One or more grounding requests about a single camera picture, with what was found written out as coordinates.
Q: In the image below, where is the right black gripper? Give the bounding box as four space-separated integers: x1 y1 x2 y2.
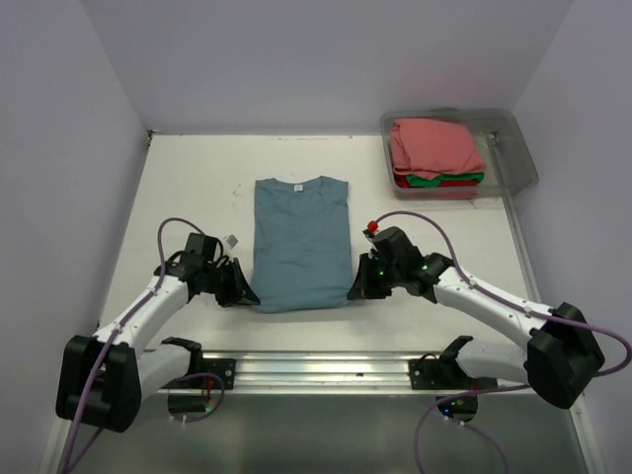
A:
349 252 403 299

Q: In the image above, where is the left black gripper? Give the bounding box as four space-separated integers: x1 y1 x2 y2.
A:
201 257 259 307

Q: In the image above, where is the blue t-shirt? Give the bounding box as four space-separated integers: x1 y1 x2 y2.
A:
251 176 354 314

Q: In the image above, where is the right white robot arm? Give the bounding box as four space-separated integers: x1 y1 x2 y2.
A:
348 222 604 409

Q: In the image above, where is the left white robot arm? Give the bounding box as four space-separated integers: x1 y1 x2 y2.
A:
55 233 260 433

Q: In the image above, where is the folded red t-shirt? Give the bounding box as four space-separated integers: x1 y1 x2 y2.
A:
393 172 480 197

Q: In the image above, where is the folded green t-shirt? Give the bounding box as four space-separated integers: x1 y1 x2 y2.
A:
402 170 484 188

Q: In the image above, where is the folded pink t-shirt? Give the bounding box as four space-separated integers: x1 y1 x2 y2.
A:
390 118 487 181

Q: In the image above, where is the clear plastic bin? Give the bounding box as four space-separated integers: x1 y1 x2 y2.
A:
380 109 538 199

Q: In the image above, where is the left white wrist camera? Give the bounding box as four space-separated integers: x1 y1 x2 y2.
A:
224 234 238 248

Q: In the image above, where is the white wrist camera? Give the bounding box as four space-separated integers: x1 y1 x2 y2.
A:
362 220 380 241
224 234 238 248

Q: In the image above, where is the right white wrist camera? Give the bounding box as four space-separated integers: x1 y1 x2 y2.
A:
362 220 380 241

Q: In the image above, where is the aluminium mounting rail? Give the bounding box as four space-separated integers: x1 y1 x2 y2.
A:
63 351 584 396

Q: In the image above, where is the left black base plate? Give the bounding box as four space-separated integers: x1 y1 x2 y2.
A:
159 358 236 390

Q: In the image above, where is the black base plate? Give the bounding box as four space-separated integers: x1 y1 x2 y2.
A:
159 358 236 390
408 357 498 390

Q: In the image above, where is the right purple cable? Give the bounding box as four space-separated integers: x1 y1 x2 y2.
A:
374 210 632 474

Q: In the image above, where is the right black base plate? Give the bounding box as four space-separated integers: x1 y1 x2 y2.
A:
408 357 498 390

